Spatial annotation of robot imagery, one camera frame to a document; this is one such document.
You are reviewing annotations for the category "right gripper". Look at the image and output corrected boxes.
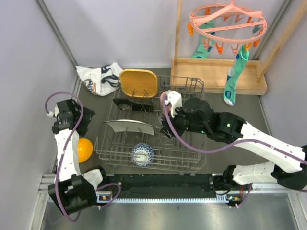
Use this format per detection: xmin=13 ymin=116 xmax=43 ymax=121
xmin=160 ymin=102 xmax=208 ymax=140

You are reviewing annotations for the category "yellow bowl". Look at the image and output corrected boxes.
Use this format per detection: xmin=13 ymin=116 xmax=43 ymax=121
xmin=77 ymin=138 xmax=93 ymax=163

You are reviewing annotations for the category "white square plate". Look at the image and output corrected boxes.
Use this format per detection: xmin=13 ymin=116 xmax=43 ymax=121
xmin=104 ymin=119 xmax=154 ymax=136

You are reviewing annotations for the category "black floral square plate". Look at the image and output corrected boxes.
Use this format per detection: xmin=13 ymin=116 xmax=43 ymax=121
xmin=113 ymin=98 xmax=154 ymax=112

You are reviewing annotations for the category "blue white patterned bowl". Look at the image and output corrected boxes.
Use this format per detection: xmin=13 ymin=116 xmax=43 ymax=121
xmin=131 ymin=143 xmax=154 ymax=167

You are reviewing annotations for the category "yellow woven-pattern plate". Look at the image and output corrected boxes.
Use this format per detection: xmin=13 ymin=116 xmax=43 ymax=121
xmin=119 ymin=69 xmax=158 ymax=98

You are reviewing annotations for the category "pink ceramic mug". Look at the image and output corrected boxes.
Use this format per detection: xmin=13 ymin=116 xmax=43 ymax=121
xmin=160 ymin=90 xmax=172 ymax=115

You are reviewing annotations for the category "clear glass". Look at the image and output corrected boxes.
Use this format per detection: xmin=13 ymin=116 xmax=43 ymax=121
xmin=157 ymin=115 xmax=167 ymax=128

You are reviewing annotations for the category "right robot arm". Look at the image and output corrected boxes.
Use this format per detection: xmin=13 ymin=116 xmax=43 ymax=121
xmin=160 ymin=92 xmax=307 ymax=191

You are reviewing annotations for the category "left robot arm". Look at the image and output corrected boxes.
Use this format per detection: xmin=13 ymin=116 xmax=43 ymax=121
xmin=48 ymin=99 xmax=109 ymax=214

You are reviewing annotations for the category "white printed cloth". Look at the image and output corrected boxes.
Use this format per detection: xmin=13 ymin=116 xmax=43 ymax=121
xmin=76 ymin=62 xmax=123 ymax=96

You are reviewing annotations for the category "teal patterned sock front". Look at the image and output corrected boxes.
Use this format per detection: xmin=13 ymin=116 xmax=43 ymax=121
xmin=223 ymin=45 xmax=249 ymax=106

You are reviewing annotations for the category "teal patterned sock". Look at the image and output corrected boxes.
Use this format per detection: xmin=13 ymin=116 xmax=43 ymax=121
xmin=191 ymin=20 xmax=215 ymax=59
xmin=223 ymin=45 xmax=249 ymax=106

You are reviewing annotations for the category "teal patterned sock back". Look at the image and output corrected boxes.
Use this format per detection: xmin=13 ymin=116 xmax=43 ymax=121
xmin=191 ymin=20 xmax=215 ymax=59

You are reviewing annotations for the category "pink round clothes hanger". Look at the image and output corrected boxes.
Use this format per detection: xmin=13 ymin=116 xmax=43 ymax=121
xmin=188 ymin=1 xmax=268 ymax=55

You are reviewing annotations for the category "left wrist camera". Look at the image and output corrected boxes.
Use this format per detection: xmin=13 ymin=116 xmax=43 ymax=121
xmin=47 ymin=106 xmax=59 ymax=118

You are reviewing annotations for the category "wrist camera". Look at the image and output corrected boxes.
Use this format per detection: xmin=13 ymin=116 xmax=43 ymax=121
xmin=165 ymin=91 xmax=182 ymax=118
xmin=47 ymin=106 xmax=59 ymax=118

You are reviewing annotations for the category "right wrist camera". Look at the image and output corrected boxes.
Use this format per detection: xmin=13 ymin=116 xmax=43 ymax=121
xmin=165 ymin=91 xmax=182 ymax=118

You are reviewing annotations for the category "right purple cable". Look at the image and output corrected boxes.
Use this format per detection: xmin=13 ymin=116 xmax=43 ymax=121
xmin=160 ymin=93 xmax=307 ymax=208

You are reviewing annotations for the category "wooden tray frame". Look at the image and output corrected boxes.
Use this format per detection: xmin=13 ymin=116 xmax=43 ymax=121
xmin=171 ymin=0 xmax=307 ymax=95

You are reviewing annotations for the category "grey wire dish rack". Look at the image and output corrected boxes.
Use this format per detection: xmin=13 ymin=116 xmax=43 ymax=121
xmin=94 ymin=75 xmax=207 ymax=175

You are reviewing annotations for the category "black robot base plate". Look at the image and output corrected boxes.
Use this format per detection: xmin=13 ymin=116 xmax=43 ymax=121
xmin=81 ymin=173 xmax=254 ymax=199

